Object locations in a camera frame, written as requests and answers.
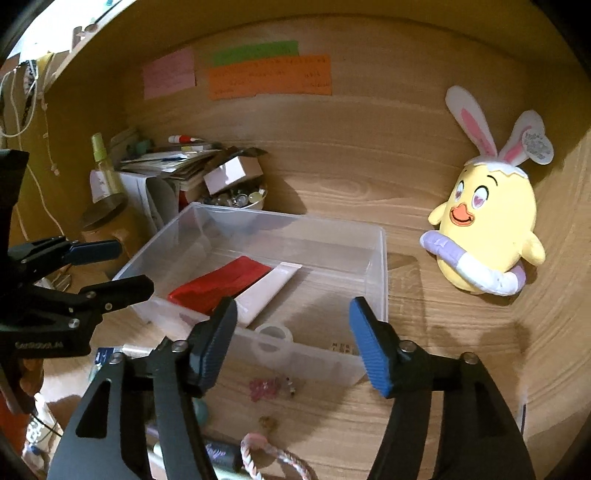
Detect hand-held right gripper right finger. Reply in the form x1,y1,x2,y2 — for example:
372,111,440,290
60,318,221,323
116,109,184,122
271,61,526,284
348,296,536,480

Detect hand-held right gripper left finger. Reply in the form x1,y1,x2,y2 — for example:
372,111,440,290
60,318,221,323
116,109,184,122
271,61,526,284
46,296,238,480

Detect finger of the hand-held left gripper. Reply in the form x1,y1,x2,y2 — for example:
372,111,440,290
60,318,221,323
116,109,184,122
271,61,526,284
8,236,123,278
28,274,155,325

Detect pink bead hair clip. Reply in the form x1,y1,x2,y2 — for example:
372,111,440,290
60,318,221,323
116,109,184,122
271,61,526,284
248,376,283,401

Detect clear plastic storage bin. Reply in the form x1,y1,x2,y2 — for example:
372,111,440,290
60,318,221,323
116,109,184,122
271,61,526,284
112,202,389,387

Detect brown mug with lid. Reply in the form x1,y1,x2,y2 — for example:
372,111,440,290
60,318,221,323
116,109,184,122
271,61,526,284
76,192,144,278

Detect red packet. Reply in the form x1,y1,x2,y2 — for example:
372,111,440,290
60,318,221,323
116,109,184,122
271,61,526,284
167,256,273,315

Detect white paper box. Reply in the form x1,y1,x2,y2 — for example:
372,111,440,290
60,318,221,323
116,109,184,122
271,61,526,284
115,171,183,232

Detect white flat tube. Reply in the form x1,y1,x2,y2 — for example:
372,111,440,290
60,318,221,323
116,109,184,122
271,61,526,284
233,261,304,329

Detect teal round object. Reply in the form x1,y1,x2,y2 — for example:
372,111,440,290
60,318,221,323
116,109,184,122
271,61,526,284
193,398,212,429

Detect yellow-green spray bottle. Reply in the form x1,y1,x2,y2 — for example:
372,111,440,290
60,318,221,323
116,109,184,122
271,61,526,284
90,132,124,197

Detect stack of papers and books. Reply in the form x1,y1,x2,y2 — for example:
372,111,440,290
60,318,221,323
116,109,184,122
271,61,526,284
117,138,269,192

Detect bowl of trinkets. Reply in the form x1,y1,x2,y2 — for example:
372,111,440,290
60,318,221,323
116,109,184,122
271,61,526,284
199,185,269,212

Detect small cardboard box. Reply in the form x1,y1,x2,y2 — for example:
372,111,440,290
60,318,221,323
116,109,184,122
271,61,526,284
203,156,264,195

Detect yellow chick plush toy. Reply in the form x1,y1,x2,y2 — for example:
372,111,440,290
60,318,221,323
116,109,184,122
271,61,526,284
419,85,555,297

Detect pink paper note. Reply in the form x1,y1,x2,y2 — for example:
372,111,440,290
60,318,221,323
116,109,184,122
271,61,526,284
142,47,197,101

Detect orange paper note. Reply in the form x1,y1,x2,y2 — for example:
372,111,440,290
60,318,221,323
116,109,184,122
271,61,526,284
207,54,333,101

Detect green paper note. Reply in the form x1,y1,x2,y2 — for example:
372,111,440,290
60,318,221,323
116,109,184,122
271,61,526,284
211,41,300,66

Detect braided pink rope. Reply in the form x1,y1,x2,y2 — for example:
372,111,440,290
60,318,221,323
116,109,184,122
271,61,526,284
239,431,320,480

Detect white cord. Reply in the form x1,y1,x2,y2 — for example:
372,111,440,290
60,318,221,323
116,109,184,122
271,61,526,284
0,53,65,236

